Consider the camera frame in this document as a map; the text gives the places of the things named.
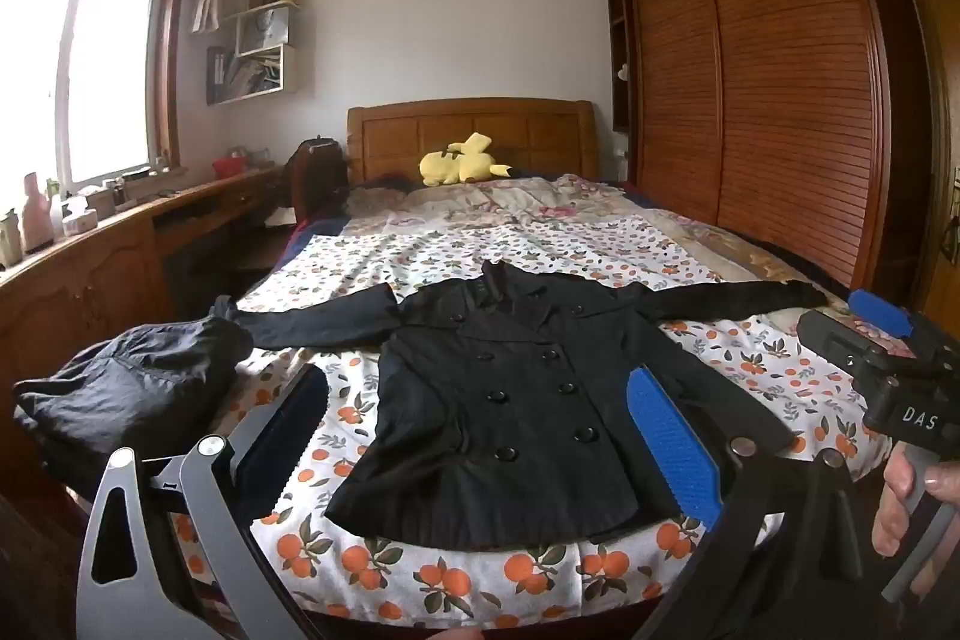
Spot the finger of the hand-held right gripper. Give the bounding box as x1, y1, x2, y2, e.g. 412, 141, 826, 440
796, 308, 882, 390
847, 289, 917, 341

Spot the yellow plush toy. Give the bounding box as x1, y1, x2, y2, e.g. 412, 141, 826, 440
418, 132, 515, 187

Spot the floral quilt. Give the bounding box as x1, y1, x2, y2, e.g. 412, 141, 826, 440
341, 171, 818, 304

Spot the white paper bag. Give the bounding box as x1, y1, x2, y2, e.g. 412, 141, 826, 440
240, 6, 290, 52

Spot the person's right hand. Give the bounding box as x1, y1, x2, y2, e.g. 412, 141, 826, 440
874, 439, 960, 592

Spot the navy bed cover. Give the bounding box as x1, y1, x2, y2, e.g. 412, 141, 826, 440
274, 212, 350, 274

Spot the white tissue box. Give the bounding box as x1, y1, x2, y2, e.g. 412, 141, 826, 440
61, 197, 98, 236

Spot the orange fruit print bed sheet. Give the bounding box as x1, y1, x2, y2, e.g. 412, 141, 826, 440
169, 212, 893, 622

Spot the wooden louvred wardrobe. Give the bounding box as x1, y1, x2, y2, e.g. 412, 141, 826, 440
600, 0, 931, 311

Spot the pink bottle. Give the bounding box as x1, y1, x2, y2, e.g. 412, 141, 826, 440
21, 171, 57, 255

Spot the wood framed window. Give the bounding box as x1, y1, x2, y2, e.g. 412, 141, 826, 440
0, 0, 196, 184

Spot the black double-breasted coat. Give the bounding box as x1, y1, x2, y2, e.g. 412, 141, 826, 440
214, 259, 830, 551

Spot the cream bottle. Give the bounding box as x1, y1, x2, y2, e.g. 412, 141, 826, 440
0, 209, 23, 270

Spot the wooden door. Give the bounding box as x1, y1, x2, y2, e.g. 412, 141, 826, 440
870, 0, 960, 341

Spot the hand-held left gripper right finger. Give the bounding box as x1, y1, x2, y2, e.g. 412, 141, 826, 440
624, 364, 893, 640

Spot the wooden desk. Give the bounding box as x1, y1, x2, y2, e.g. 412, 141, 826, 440
0, 164, 290, 401

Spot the white wall shelf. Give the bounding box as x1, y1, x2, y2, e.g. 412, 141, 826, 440
206, 0, 305, 105

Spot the wooden bed headboard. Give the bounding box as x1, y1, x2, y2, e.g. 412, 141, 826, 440
346, 98, 601, 187

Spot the folded black clothes pile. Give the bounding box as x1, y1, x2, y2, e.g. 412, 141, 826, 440
11, 314, 256, 506

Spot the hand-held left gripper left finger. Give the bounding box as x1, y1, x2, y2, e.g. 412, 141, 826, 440
75, 364, 331, 640

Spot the brass door handle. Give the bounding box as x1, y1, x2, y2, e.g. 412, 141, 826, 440
941, 164, 960, 281

